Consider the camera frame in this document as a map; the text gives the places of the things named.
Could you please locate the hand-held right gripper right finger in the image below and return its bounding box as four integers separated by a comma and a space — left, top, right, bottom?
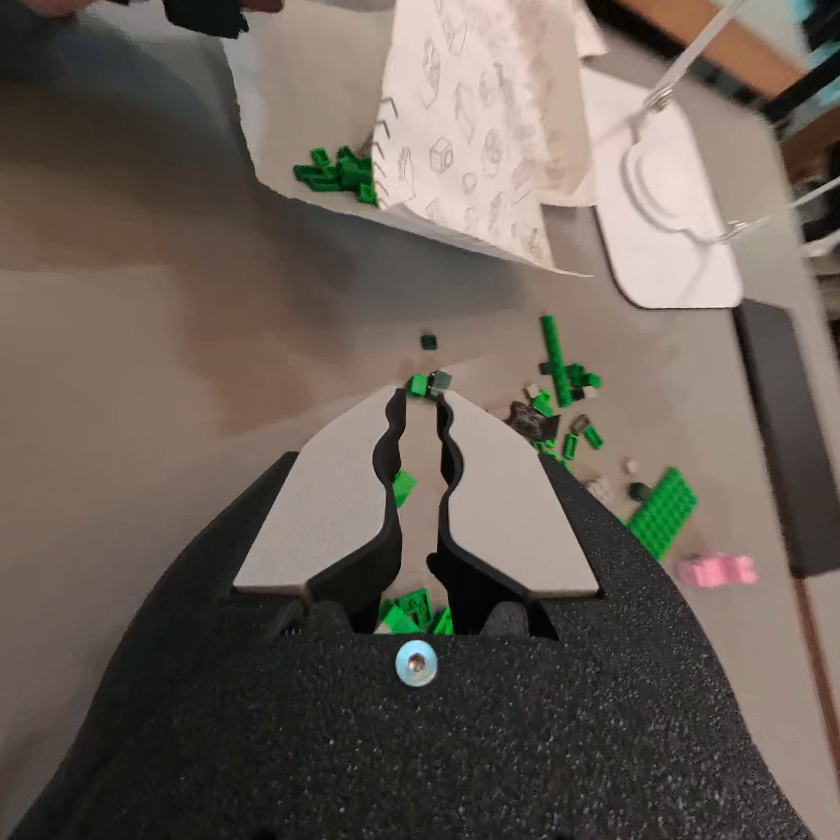
427, 390, 602, 599

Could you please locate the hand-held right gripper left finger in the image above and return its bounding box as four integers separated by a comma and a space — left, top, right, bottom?
231, 385, 406, 598

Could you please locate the pile of green bricks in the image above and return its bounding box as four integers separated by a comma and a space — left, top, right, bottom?
376, 315, 700, 637

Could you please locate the heap of small green pieces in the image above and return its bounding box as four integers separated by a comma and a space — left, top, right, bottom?
292, 146, 383, 208

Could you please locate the white paper bag brick print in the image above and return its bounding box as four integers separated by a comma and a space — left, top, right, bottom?
222, 0, 613, 278

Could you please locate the wooden book stand white base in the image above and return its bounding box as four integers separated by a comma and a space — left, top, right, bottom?
581, 0, 840, 311

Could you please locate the person's left forearm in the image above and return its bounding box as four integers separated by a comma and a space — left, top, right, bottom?
0, 0, 168, 86

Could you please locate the grey desk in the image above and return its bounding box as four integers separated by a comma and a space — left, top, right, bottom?
0, 0, 840, 834

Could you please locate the large flat green plate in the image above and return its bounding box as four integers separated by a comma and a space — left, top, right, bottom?
625, 467, 700, 562

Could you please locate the pink brick piece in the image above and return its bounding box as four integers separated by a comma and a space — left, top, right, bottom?
675, 553, 760, 589

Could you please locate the black desk cable cover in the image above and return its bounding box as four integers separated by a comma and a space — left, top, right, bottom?
730, 298, 840, 580

